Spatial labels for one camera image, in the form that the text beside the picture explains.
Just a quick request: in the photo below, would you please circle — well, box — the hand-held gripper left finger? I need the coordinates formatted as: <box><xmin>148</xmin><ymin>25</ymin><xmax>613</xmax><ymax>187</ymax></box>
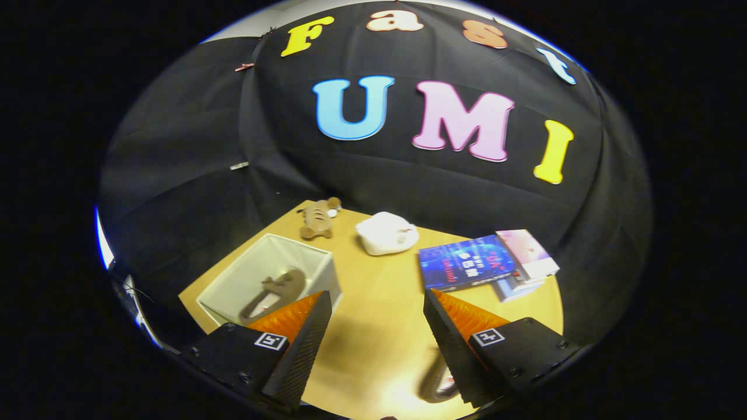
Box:
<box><xmin>182</xmin><ymin>290</ymin><xmax>333</xmax><ymax>411</ymax></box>

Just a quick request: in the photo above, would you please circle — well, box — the brown striped plush toy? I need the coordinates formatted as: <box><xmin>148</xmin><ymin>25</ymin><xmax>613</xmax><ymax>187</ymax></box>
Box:
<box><xmin>296</xmin><ymin>197</ymin><xmax>343</xmax><ymax>240</ymax></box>

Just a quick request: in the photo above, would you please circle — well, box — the pink cover book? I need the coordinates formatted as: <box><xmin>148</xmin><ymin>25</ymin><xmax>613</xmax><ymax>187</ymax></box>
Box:
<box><xmin>496</xmin><ymin>229</ymin><xmax>560</xmax><ymax>281</ymax></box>

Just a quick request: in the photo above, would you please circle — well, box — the white plush toy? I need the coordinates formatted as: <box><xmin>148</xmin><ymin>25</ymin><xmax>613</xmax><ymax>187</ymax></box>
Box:
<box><xmin>355</xmin><ymin>212</ymin><xmax>420</xmax><ymax>256</ymax></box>

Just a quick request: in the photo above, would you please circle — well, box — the brown fuzzy slipper shoe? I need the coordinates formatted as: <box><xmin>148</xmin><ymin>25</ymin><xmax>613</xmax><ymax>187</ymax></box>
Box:
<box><xmin>239</xmin><ymin>268</ymin><xmax>307</xmax><ymax>325</ymax></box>
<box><xmin>417</xmin><ymin>349</ymin><xmax>462</xmax><ymax>404</ymax></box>

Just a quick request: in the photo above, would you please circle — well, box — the beige fabric storage box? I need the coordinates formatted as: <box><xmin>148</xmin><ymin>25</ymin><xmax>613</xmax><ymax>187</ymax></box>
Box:
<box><xmin>197</xmin><ymin>233</ymin><xmax>342</xmax><ymax>327</ymax></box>

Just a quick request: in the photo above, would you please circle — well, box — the grey-blue thin book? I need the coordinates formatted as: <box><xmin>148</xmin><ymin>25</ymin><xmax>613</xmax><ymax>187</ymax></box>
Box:
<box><xmin>493</xmin><ymin>274</ymin><xmax>546</xmax><ymax>303</ymax></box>

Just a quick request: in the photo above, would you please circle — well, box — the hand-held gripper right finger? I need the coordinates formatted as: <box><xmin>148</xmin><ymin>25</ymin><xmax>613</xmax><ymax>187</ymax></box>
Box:
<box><xmin>423</xmin><ymin>288</ymin><xmax>583</xmax><ymax>409</ymax></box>

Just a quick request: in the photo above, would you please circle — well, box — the blue cover book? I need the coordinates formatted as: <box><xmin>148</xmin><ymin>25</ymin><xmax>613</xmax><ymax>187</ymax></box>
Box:
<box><xmin>418</xmin><ymin>235</ymin><xmax>515</xmax><ymax>291</ymax></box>

